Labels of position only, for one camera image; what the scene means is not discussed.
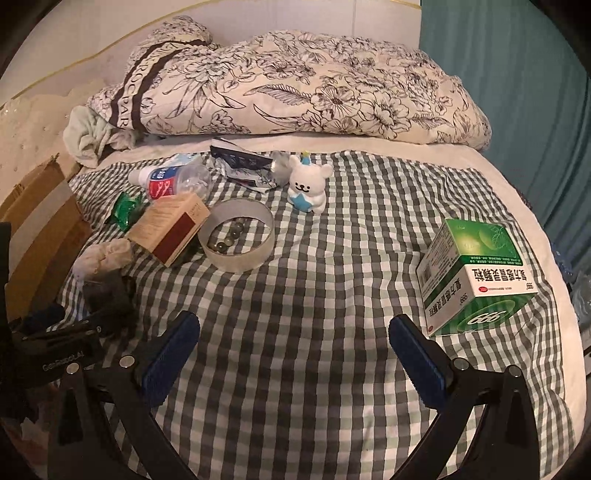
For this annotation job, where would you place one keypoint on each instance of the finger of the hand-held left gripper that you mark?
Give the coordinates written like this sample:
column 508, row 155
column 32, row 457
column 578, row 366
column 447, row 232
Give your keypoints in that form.
column 44, row 318
column 90, row 325

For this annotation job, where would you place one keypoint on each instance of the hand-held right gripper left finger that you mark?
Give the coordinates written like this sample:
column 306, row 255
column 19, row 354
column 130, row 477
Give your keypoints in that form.
column 171, row 355

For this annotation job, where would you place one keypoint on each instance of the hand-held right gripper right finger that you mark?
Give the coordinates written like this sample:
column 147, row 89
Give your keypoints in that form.
column 422, row 364

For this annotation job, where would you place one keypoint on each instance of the dark cloth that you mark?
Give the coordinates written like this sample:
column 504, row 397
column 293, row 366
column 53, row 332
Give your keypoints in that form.
column 108, row 293

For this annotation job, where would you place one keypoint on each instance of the white tissue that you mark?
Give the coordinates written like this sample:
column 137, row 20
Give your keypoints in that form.
column 104, row 258

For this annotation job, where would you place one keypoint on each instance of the brown cardboard box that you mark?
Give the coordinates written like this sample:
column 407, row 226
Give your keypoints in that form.
column 41, row 221

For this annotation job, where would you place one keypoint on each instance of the white round tin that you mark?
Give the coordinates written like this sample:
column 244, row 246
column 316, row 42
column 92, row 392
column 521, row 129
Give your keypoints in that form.
column 240, row 261

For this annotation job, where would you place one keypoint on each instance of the green candy wrapper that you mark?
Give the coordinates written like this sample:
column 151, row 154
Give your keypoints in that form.
column 127, row 207

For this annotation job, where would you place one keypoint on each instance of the small brown carton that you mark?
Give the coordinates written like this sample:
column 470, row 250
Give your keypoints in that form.
column 168, row 226

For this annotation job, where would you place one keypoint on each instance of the red and clear packet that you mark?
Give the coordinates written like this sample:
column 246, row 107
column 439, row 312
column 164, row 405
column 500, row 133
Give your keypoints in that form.
column 173, row 177

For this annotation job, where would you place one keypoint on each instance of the silver foil wrapper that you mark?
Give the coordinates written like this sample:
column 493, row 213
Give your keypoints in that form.
column 256, row 179

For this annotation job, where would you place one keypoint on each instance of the dark snack packet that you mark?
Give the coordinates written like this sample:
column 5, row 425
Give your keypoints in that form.
column 240, row 159

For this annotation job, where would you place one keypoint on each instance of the white unicorn plush toy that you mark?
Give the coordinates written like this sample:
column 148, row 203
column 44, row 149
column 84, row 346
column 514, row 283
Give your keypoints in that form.
column 307, row 184

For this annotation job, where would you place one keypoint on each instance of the green medicine box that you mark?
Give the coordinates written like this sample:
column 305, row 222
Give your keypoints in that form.
column 475, row 277

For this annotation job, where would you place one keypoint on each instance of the green checkered blanket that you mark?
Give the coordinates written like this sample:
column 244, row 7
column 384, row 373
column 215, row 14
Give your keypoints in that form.
column 300, row 300

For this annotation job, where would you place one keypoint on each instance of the pale green towel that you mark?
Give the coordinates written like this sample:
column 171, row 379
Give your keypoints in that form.
column 90, row 134

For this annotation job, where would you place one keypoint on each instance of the cream tufted headboard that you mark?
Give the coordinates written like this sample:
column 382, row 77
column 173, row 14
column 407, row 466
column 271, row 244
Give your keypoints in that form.
column 27, row 124

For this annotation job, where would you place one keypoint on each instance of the teal curtain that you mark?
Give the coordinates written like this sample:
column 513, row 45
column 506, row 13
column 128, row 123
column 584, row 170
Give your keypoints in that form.
column 521, row 92

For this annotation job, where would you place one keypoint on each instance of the floral printed quilt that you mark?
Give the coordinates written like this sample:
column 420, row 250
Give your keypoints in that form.
column 300, row 87

